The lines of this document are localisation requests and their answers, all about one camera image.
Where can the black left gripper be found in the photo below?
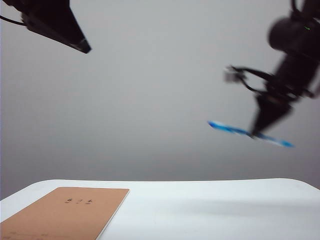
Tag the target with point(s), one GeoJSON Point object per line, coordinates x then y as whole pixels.
{"type": "Point", "coordinates": [37, 10]}

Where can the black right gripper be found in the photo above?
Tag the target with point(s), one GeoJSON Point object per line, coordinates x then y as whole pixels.
{"type": "Point", "coordinates": [287, 86]}

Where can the blue and white pen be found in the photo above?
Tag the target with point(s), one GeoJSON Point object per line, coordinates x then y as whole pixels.
{"type": "Point", "coordinates": [226, 128]}

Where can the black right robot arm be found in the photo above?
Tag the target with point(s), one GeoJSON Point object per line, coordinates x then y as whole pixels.
{"type": "Point", "coordinates": [291, 32]}

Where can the brown kraft notebook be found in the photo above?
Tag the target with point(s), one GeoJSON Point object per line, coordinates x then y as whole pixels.
{"type": "Point", "coordinates": [62, 215]}

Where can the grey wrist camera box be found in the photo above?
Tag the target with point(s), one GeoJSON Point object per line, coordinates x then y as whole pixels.
{"type": "Point", "coordinates": [230, 75]}

